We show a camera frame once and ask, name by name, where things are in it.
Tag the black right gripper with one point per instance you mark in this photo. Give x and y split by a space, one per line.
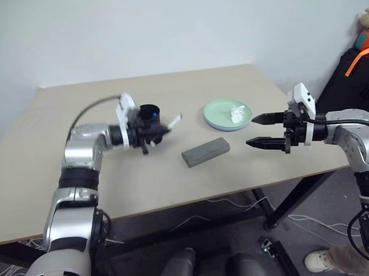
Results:
295 131

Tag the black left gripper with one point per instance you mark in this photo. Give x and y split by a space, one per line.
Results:
138 130

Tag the white marker with black cap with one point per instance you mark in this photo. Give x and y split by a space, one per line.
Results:
176 121

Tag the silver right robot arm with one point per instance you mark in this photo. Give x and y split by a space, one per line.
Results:
354 135

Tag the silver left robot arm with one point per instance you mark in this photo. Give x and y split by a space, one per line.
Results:
81 147

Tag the crumpled white tissue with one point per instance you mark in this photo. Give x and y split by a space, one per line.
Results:
238 113

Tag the light blue plate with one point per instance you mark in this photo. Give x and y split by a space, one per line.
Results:
225 130

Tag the grey rectangular block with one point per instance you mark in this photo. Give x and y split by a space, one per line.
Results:
206 150

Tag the mint green plate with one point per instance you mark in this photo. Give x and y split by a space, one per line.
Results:
217 112

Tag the black case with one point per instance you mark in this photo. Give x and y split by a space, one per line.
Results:
349 86

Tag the black wheeled stand base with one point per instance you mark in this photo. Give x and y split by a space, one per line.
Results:
282 255

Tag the dark rounded padded shape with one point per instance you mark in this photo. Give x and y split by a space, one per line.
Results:
242 266
177 265

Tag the person's white shoe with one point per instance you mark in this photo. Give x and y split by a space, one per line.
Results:
316 260

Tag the brown plush toy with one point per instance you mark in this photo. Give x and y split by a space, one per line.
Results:
367 25

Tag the person's beige trouser leg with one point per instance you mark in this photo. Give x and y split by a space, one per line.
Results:
352 260

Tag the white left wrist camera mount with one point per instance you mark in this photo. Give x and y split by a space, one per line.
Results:
127 102

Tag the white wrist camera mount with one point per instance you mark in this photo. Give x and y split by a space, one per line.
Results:
304 97
127 102

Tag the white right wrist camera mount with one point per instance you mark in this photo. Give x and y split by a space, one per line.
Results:
304 97

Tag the black table frame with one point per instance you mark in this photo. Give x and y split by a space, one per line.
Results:
295 197

